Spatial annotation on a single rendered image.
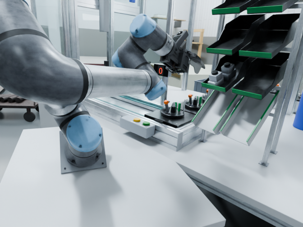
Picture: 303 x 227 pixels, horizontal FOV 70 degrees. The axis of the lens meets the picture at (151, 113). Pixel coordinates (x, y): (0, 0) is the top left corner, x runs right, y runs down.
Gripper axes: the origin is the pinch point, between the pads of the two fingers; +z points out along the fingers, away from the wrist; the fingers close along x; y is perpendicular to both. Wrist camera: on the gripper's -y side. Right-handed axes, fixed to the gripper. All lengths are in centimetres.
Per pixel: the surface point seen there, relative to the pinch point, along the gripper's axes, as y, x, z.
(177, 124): 21.9, -16.9, 21.1
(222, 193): 49, 14, 20
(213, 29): -371, -281, 460
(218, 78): 0.2, 5.5, 12.4
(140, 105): 9, -63, 34
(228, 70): -5.2, 7.8, 16.4
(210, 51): -10.4, 2.4, 6.3
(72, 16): -49, -119, -10
